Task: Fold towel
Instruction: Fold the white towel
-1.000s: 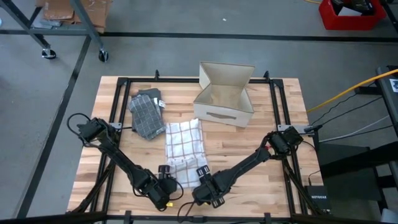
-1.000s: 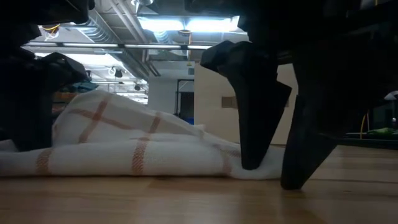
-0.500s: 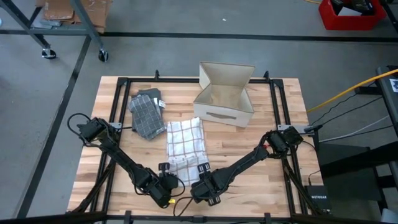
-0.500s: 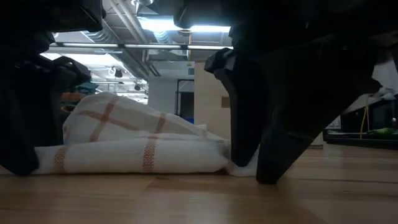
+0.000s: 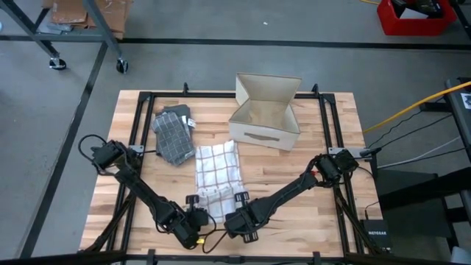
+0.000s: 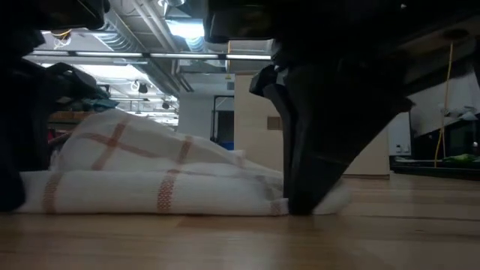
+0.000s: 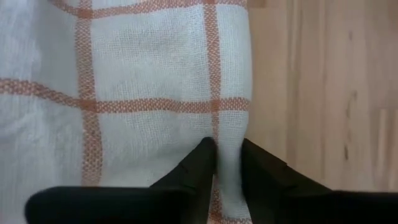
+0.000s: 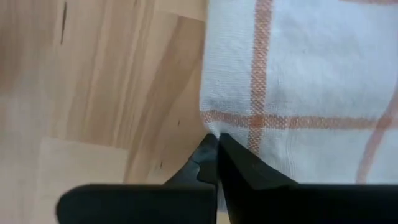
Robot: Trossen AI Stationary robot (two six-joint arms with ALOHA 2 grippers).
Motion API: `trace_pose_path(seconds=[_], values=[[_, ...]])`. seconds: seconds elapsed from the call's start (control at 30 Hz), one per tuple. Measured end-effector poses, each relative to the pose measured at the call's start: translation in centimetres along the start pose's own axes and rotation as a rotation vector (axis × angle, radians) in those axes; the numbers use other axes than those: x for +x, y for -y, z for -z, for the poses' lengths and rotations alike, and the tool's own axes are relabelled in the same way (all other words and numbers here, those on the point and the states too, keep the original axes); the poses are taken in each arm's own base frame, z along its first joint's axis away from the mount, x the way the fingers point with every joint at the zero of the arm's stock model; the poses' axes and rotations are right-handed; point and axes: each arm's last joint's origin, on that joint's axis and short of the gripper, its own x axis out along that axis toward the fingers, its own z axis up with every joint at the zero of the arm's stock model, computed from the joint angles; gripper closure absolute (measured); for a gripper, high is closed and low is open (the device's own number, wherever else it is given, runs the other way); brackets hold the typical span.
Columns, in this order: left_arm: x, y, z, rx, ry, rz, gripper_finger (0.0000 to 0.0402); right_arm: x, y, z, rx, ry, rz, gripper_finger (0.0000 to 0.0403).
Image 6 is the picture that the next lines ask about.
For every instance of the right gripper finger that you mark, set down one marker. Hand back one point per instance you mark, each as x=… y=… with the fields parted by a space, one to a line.
x=277 y=105
x=330 y=131

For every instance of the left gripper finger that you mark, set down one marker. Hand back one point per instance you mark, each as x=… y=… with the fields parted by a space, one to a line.
x=71 y=82
x=18 y=131

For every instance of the white towel orange stripes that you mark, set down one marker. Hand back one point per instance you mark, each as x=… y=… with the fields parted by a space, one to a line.
x=131 y=187

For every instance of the beige fabric storage box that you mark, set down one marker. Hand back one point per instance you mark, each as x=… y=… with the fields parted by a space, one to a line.
x=255 y=142

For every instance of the blue plastic bin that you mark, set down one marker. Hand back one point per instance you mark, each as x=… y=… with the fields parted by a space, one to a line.
x=228 y=145

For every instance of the white panel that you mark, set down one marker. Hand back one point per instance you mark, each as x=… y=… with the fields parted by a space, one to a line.
x=399 y=140

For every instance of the small black ceiling spotlight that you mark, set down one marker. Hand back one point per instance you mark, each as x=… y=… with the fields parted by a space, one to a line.
x=165 y=104

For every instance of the black side workbench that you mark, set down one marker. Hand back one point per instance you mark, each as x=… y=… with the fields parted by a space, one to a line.
x=435 y=170

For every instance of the white crumpled cloth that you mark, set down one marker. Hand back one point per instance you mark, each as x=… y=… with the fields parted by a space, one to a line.
x=463 y=112

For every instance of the green cloth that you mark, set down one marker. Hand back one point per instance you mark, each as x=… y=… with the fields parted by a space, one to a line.
x=465 y=158

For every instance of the grey wall plate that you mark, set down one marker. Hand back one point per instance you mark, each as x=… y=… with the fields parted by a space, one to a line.
x=230 y=86

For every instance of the black metal frame stand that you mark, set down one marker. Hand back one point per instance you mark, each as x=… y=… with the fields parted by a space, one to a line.
x=215 y=116

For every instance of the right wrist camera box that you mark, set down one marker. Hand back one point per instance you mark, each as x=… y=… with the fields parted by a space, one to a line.
x=240 y=22

